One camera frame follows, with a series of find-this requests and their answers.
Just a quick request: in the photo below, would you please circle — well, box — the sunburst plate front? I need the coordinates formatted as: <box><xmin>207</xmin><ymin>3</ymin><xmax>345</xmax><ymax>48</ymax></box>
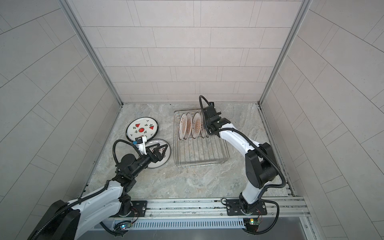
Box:
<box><xmin>179</xmin><ymin>113</ymin><xmax>187</xmax><ymax>140</ymax></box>

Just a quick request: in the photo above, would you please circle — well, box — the sunburst plate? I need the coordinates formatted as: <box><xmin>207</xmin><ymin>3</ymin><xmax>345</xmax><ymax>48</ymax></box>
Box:
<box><xmin>179</xmin><ymin>113</ymin><xmax>187</xmax><ymax>140</ymax></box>
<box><xmin>191</xmin><ymin>112</ymin><xmax>202</xmax><ymax>139</ymax></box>

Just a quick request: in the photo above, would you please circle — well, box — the ventilation grille strip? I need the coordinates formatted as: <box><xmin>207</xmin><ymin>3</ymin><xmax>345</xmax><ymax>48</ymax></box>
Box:
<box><xmin>129</xmin><ymin>219</ymin><xmax>245</xmax><ymax>231</ymax></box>

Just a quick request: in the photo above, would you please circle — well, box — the right circuit board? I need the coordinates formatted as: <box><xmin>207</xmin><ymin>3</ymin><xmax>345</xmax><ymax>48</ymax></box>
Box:
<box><xmin>243</xmin><ymin>218</ymin><xmax>261</xmax><ymax>235</ymax></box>

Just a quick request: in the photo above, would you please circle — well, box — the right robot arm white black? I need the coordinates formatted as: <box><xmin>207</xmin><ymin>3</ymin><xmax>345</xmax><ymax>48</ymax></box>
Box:
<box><xmin>200</xmin><ymin>102</ymin><xmax>287</xmax><ymax>214</ymax></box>

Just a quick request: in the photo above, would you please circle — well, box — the watermelon pattern plate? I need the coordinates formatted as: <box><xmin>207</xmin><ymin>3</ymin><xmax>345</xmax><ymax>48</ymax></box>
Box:
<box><xmin>126</xmin><ymin>117</ymin><xmax>159</xmax><ymax>142</ymax></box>

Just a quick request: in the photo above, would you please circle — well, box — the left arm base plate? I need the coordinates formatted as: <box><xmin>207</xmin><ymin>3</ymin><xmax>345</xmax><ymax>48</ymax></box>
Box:
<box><xmin>118</xmin><ymin>201</ymin><xmax>148</xmax><ymax>218</ymax></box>

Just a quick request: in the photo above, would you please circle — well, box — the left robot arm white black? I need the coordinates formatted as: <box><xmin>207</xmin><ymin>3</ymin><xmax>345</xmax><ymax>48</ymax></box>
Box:
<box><xmin>28</xmin><ymin>142</ymin><xmax>169</xmax><ymax>240</ymax></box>

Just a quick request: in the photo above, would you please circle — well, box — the circuit board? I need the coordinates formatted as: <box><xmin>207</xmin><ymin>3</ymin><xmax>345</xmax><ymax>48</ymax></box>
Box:
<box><xmin>114</xmin><ymin>221</ymin><xmax>133</xmax><ymax>233</ymax></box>
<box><xmin>243</xmin><ymin>218</ymin><xmax>261</xmax><ymax>235</ymax></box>

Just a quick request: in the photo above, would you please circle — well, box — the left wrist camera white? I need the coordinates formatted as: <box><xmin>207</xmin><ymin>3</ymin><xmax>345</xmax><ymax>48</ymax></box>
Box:
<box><xmin>133</xmin><ymin>136</ymin><xmax>147</xmax><ymax>155</ymax></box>

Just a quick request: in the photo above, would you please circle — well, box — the left circuit board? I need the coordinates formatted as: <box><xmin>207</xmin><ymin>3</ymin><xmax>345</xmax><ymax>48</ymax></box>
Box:
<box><xmin>114</xmin><ymin>221</ymin><xmax>133</xmax><ymax>233</ymax></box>

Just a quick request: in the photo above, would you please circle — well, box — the wire dish rack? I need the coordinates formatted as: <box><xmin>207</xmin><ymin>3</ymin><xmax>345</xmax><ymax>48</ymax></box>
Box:
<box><xmin>173</xmin><ymin>109</ymin><xmax>230</xmax><ymax>169</ymax></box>

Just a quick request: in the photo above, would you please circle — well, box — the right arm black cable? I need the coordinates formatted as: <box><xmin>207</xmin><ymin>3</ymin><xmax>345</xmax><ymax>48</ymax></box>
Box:
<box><xmin>242</xmin><ymin>197</ymin><xmax>280</xmax><ymax>235</ymax></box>

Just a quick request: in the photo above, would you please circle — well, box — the aluminium mounting rail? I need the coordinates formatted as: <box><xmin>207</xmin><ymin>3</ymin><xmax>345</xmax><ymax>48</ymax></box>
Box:
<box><xmin>59</xmin><ymin>196</ymin><xmax>310</xmax><ymax>221</ymax></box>

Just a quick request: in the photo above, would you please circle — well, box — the red characters white plate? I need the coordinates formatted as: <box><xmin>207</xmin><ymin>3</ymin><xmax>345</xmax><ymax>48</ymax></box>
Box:
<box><xmin>146</xmin><ymin>139</ymin><xmax>171</xmax><ymax>169</ymax></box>

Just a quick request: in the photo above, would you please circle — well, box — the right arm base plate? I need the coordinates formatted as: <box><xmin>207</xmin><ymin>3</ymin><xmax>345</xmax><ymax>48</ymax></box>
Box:
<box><xmin>221</xmin><ymin>199</ymin><xmax>268</xmax><ymax>216</ymax></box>

